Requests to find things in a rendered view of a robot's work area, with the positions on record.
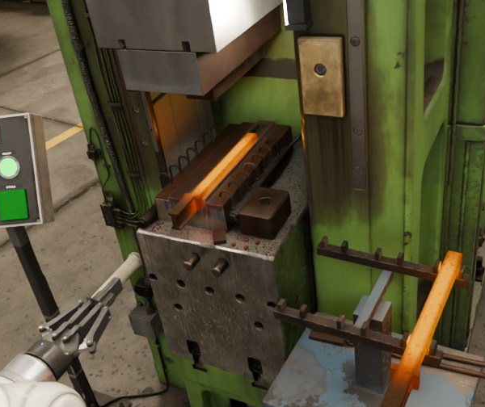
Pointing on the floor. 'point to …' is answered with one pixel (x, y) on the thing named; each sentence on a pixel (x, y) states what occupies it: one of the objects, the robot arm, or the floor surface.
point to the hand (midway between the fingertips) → (108, 294)
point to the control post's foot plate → (110, 400)
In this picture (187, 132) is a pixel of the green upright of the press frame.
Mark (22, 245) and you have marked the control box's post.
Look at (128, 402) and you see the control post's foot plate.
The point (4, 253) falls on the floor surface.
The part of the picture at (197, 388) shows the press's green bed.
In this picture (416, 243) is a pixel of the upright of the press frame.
